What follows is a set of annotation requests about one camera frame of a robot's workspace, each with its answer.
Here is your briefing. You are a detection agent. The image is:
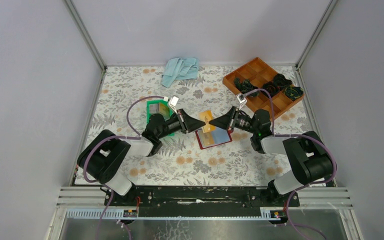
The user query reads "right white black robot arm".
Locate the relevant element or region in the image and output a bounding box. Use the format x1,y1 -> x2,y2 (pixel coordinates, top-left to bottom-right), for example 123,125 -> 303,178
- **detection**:
209,106 -> 334,206

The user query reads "dark rolled sock left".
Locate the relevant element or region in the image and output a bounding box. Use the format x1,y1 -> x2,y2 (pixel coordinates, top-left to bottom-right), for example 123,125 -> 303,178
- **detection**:
233,77 -> 257,95

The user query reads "dark rolled sock middle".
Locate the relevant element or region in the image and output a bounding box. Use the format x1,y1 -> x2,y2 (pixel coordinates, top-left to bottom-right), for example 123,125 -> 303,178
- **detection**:
261,81 -> 281,98

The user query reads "dark rolled sock right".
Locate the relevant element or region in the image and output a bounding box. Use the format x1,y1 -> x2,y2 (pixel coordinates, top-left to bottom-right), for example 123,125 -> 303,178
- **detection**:
283,85 -> 304,101

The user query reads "dark rolled sock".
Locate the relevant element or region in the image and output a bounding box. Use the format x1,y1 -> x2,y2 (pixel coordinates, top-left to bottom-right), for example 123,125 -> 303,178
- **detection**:
283,85 -> 304,101
272,73 -> 293,91
261,81 -> 281,98
233,77 -> 257,95

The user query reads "gold VIP card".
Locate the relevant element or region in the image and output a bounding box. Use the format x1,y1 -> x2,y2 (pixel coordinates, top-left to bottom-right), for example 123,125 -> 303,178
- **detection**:
199,132 -> 216,149

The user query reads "green plastic bin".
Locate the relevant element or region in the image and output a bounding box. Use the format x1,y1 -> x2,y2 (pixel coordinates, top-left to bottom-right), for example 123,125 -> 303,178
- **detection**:
145,99 -> 174,135

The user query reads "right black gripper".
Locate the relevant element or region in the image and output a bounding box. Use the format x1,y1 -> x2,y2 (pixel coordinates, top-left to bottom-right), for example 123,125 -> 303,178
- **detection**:
209,106 -> 258,135

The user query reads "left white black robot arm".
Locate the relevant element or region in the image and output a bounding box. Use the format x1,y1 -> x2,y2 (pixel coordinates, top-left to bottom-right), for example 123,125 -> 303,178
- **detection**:
77,109 -> 206,206

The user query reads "red leather card holder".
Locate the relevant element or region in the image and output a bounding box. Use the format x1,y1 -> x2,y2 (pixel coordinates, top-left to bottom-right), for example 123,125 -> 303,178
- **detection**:
195,127 -> 233,150

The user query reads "light blue cloth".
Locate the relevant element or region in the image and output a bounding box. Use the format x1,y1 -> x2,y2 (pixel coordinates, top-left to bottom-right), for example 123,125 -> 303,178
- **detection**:
161,57 -> 200,88

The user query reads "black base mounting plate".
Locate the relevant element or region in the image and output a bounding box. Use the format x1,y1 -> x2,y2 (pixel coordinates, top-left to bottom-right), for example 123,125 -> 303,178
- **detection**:
104,185 -> 300,218

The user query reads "dark rolled sock top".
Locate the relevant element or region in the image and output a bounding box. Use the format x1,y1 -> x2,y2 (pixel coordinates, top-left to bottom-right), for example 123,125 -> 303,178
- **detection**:
272,73 -> 293,91

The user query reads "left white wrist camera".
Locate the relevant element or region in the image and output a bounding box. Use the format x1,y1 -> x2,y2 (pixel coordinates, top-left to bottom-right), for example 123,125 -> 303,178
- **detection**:
163,96 -> 179,113

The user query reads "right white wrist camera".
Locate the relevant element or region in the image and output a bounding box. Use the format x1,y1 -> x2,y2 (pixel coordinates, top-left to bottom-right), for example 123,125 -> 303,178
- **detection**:
236,93 -> 247,110

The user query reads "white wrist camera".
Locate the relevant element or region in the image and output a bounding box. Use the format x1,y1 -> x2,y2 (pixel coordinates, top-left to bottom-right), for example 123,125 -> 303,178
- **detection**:
163,96 -> 179,113
236,93 -> 247,110

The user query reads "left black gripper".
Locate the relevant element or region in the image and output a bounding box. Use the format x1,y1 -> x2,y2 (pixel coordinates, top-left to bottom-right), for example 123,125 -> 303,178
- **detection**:
156,108 -> 205,140

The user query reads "orange compartment tray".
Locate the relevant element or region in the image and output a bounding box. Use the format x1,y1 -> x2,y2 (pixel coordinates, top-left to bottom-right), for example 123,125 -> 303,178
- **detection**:
222,57 -> 305,119

